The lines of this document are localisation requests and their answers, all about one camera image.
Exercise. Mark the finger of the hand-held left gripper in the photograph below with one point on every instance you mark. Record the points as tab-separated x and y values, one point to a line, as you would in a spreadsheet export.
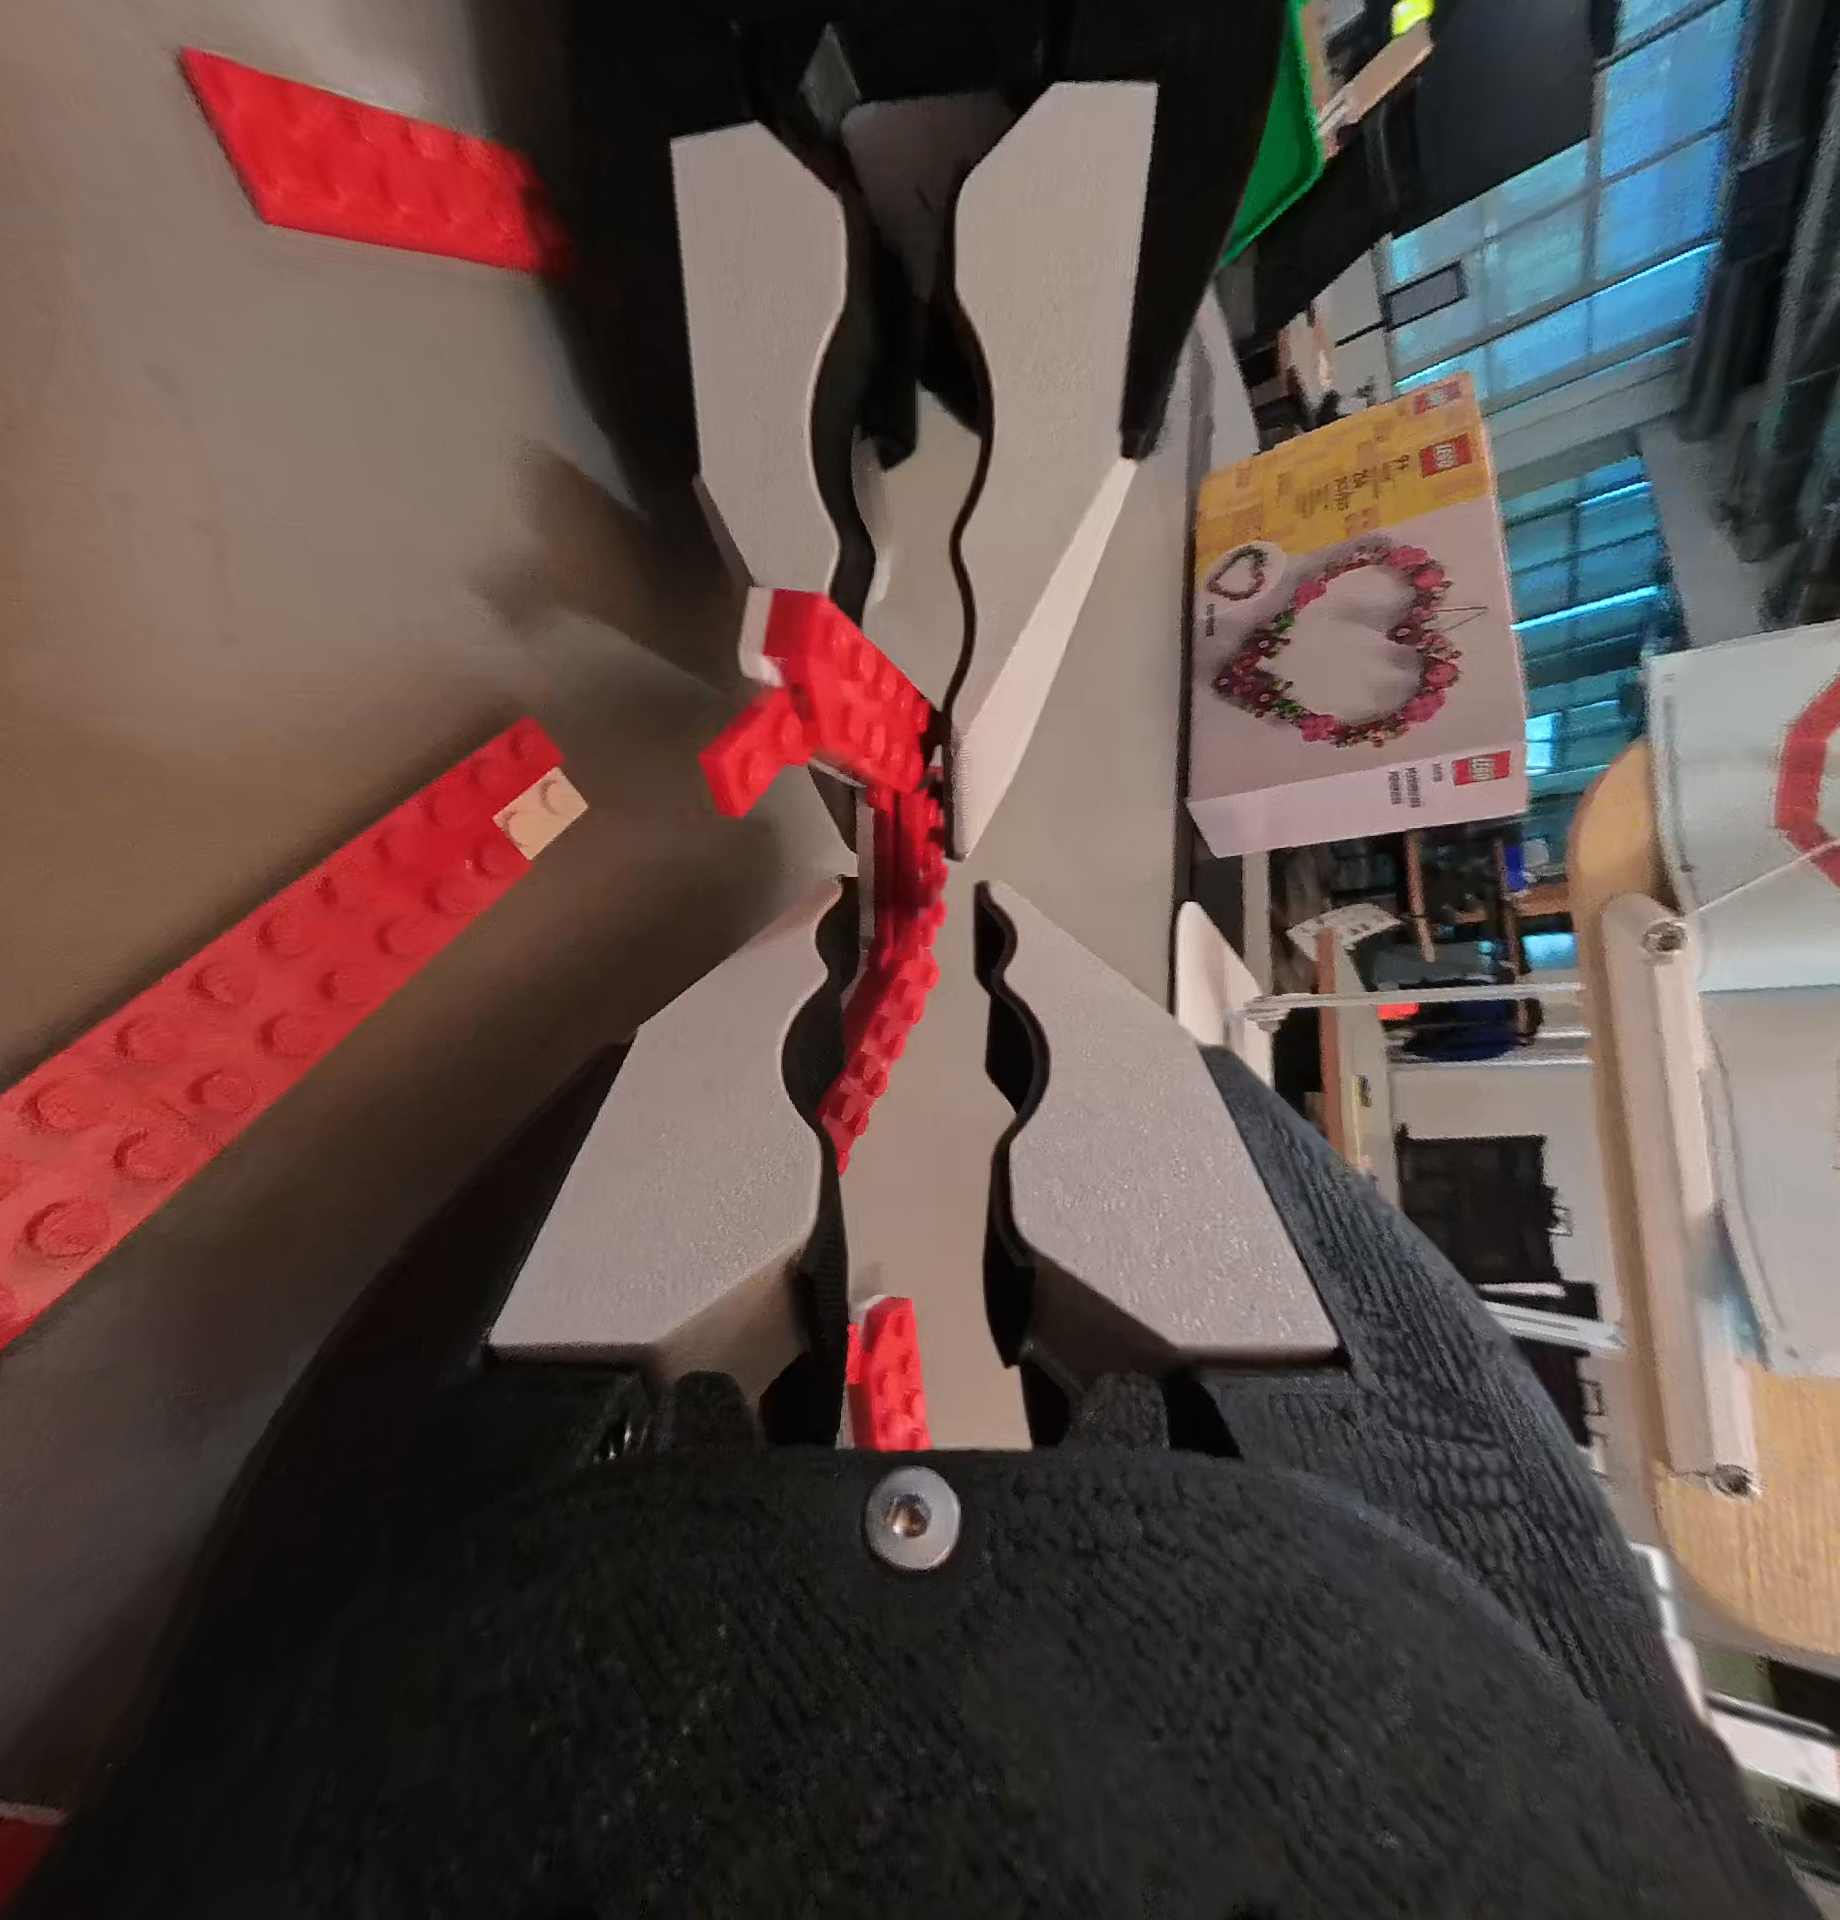
1054	374
755	344

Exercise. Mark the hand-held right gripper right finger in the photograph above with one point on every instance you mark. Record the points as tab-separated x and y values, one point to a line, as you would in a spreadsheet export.
1160	1201

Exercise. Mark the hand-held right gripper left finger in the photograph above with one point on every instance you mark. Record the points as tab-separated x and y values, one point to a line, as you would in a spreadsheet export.
681	1184

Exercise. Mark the long red lego plate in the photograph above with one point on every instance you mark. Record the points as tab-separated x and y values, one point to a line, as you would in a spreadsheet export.
230	1020

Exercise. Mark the small red lego plate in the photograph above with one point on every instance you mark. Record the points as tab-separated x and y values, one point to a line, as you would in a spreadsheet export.
887	1373

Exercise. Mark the small white lego plate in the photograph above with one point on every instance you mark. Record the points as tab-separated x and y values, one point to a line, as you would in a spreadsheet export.
543	812

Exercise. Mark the lego set box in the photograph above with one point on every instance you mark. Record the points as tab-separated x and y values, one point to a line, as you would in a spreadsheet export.
1355	661

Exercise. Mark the green cloth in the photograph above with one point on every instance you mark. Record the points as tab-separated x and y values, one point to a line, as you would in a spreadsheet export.
1273	134

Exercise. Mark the black storage box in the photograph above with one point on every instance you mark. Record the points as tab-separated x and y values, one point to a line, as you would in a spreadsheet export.
1474	1214

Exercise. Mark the white bar with screws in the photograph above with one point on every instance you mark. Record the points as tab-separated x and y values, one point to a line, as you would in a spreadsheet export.
1671	1201

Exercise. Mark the paper with red heart drawings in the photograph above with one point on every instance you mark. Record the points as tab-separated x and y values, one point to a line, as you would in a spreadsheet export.
1775	960

